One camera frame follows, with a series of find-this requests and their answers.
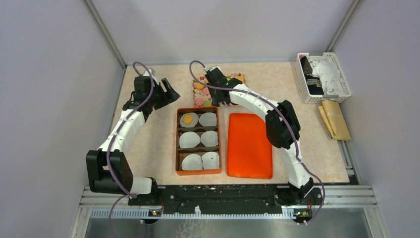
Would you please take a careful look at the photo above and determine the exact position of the floral cookie tray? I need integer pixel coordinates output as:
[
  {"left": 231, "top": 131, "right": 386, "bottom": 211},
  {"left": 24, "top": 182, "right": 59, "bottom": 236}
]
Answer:
[{"left": 192, "top": 73, "right": 246, "bottom": 108}]

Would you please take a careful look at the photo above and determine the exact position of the pink cookie packed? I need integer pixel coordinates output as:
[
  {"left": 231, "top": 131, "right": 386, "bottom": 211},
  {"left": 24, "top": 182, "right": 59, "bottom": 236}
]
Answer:
[{"left": 202, "top": 87, "right": 210, "bottom": 97}]

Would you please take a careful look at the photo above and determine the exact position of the black item in basket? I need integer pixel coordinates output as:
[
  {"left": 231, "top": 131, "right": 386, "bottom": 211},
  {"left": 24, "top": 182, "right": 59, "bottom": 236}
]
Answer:
[{"left": 300, "top": 56, "right": 324, "bottom": 95}]

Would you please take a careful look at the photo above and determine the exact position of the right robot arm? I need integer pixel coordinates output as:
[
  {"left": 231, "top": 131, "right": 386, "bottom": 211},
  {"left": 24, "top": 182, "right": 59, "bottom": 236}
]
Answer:
[{"left": 204, "top": 66, "right": 314, "bottom": 204}]

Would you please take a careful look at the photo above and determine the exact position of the white paper cup middle-left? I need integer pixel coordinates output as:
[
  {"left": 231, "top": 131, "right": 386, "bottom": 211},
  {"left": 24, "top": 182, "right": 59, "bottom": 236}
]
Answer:
[{"left": 179, "top": 131, "right": 201, "bottom": 149}]

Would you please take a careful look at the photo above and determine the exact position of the white paper cup top-right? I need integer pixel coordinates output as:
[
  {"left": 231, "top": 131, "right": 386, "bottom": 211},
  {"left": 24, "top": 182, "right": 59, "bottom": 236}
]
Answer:
[{"left": 199, "top": 112, "right": 217, "bottom": 126}]

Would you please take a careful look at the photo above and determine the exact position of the pink cookie bottom left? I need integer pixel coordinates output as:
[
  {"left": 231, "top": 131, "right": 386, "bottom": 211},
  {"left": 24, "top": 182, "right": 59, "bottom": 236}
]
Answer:
[{"left": 194, "top": 98, "right": 204, "bottom": 107}]

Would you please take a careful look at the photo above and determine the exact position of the orange box lid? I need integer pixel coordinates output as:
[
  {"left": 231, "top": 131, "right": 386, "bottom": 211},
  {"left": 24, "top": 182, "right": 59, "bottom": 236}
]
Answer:
[{"left": 226, "top": 113, "right": 273, "bottom": 179}]

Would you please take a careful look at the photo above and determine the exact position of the white paper cup top-left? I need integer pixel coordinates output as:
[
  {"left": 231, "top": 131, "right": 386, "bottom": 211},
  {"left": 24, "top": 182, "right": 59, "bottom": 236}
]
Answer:
[{"left": 180, "top": 113, "right": 199, "bottom": 128}]

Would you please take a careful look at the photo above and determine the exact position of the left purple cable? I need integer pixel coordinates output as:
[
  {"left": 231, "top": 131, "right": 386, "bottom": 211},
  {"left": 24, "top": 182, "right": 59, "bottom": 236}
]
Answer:
[{"left": 106, "top": 61, "right": 156, "bottom": 238}]

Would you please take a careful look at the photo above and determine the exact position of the white paper cup bottom-right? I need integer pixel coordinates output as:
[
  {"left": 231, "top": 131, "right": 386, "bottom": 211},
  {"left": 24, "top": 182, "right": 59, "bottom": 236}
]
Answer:
[{"left": 202, "top": 152, "right": 220, "bottom": 170}]

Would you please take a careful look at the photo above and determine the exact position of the white plastic basket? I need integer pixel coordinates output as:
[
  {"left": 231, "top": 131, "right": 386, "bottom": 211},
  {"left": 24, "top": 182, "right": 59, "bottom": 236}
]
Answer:
[{"left": 295, "top": 52, "right": 352, "bottom": 104}]

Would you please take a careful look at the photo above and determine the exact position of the white cloth in basket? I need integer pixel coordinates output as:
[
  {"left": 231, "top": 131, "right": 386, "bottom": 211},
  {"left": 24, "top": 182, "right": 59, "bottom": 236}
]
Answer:
[{"left": 308, "top": 56, "right": 345, "bottom": 95}]

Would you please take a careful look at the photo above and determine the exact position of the white paper cup middle-right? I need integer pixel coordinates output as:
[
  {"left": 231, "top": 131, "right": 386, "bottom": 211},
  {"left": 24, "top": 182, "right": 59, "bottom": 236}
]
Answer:
[{"left": 200, "top": 131, "right": 219, "bottom": 147}]

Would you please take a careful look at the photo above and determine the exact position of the orange cookie box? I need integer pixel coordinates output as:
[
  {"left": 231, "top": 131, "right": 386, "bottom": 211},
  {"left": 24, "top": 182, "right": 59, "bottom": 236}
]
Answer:
[{"left": 175, "top": 106, "right": 222, "bottom": 176}]

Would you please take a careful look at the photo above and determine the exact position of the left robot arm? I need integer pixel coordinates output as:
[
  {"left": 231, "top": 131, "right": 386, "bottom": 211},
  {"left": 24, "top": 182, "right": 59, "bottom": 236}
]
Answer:
[{"left": 86, "top": 68, "right": 180, "bottom": 205}]

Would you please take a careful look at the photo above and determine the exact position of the white paper cup bottom-left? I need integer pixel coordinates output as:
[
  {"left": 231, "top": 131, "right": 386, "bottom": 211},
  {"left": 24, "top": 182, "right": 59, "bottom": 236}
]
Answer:
[{"left": 181, "top": 154, "right": 203, "bottom": 171}]

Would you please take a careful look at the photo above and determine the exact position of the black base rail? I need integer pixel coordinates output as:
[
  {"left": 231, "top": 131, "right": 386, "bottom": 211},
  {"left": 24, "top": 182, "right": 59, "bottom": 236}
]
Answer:
[{"left": 129, "top": 183, "right": 324, "bottom": 216}]

